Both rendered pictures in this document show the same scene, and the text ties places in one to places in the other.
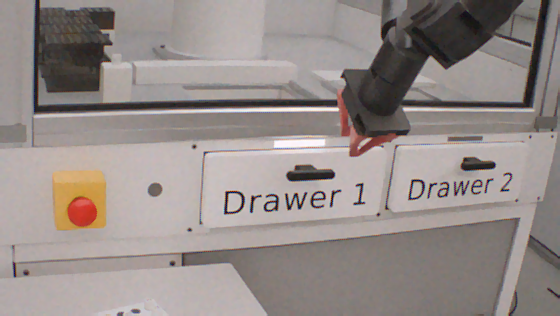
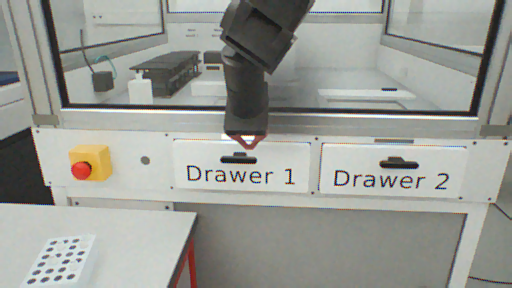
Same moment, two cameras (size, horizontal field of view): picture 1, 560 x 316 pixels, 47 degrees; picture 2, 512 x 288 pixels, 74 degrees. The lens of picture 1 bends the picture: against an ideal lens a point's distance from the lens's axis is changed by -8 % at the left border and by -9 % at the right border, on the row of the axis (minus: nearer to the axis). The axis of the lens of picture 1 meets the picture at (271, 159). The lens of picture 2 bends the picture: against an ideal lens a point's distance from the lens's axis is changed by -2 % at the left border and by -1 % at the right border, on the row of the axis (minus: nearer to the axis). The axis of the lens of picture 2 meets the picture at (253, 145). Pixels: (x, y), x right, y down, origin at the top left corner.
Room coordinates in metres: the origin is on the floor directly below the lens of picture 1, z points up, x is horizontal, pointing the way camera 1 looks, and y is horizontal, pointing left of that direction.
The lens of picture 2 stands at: (0.40, -0.38, 1.19)
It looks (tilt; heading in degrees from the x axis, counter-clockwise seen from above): 22 degrees down; 28
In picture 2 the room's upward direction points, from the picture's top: straight up
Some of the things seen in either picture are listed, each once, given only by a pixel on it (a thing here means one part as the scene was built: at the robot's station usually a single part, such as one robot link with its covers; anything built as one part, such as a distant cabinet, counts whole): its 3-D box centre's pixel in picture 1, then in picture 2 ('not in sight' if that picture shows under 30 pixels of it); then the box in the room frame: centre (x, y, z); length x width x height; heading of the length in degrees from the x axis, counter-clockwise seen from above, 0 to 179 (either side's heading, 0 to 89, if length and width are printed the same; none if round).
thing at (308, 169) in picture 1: (307, 172); (239, 157); (0.95, -0.05, 0.91); 0.07 x 0.04 x 0.01; 114
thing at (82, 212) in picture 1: (81, 210); (82, 169); (0.80, 0.24, 0.88); 0.04 x 0.03 x 0.04; 114
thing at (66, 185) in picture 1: (78, 200); (90, 163); (0.83, 0.25, 0.88); 0.07 x 0.05 x 0.07; 114
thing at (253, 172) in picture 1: (297, 185); (240, 166); (0.98, -0.04, 0.87); 0.29 x 0.02 x 0.11; 114
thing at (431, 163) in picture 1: (462, 175); (390, 170); (1.10, -0.33, 0.87); 0.29 x 0.02 x 0.11; 114
